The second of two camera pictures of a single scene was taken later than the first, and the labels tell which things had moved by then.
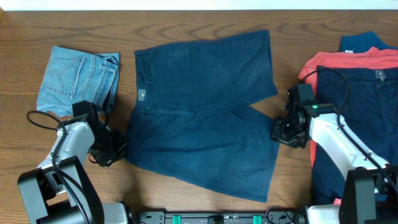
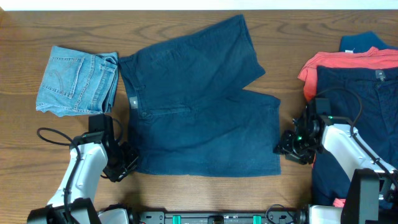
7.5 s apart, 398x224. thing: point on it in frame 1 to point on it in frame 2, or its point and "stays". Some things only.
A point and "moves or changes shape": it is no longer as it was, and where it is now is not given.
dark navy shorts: x=192 y=119 moves or changes shape
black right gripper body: x=286 y=132 to x=300 y=147
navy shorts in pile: x=367 y=98 stays
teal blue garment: x=361 y=42 stays
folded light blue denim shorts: x=71 y=76 stays
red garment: x=369 y=57 stays
